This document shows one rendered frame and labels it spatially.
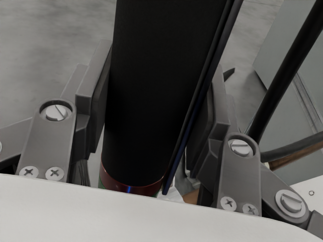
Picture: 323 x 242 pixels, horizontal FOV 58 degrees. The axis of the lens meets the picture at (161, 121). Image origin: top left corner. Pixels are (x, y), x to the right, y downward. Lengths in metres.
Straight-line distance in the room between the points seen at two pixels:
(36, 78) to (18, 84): 0.16
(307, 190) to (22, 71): 2.57
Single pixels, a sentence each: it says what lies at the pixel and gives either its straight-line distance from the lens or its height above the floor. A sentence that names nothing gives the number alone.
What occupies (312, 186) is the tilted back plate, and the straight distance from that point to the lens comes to 0.63.
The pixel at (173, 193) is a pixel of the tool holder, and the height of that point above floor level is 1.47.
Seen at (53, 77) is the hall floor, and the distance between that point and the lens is 2.78.
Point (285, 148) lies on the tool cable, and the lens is 0.29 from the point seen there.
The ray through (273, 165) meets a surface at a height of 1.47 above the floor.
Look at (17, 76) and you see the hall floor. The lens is 2.82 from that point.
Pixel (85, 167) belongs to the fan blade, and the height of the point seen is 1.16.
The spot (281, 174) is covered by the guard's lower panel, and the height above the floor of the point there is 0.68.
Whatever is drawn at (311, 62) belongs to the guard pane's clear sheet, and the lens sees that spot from 1.50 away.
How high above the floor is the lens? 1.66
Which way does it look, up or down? 42 degrees down
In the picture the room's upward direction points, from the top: 16 degrees clockwise
